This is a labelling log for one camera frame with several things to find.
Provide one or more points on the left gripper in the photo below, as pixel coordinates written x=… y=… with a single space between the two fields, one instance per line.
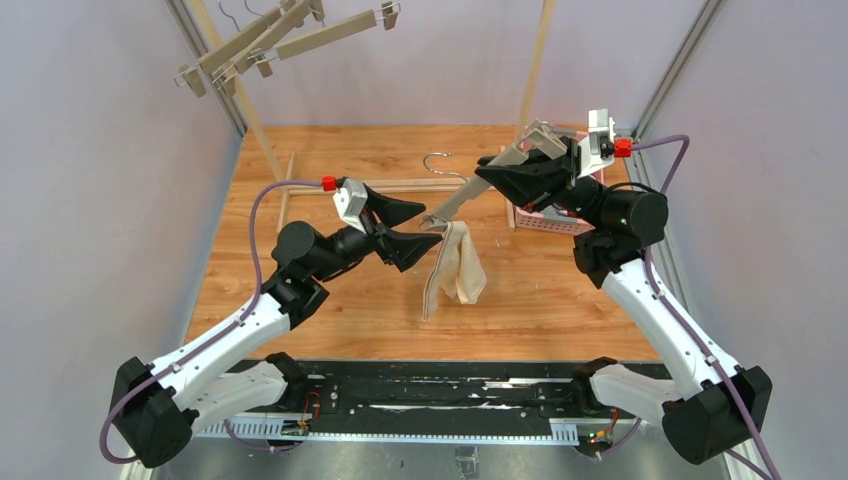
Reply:
x=374 y=230

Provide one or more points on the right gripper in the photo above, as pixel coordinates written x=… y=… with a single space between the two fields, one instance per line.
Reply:
x=565 y=177

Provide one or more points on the cream underwear hanger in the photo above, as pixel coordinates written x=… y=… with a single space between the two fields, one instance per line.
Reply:
x=538 y=135

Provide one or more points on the cream underwear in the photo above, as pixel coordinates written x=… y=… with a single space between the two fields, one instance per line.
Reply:
x=457 y=272

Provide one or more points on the beige clip hanger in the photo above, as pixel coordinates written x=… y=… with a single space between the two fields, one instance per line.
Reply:
x=218 y=63
x=270 y=28

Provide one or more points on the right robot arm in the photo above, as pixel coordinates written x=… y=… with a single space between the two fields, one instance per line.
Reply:
x=709 y=404

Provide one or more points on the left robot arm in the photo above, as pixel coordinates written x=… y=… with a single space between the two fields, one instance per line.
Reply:
x=156 y=407

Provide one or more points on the empty beige clip hanger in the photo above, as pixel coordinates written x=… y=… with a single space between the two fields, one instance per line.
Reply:
x=218 y=63

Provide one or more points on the pink plastic basket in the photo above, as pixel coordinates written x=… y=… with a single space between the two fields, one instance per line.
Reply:
x=552 y=219

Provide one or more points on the wooden clothes rack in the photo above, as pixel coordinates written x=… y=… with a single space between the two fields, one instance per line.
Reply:
x=199 y=12

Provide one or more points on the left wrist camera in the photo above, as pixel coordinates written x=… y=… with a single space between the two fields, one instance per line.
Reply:
x=350 y=199

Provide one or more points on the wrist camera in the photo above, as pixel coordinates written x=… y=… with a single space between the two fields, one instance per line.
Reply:
x=597 y=147
x=350 y=199

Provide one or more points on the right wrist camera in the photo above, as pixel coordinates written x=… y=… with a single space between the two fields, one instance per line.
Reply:
x=597 y=147

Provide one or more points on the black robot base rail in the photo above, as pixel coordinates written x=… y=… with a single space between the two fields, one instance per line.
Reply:
x=490 y=402

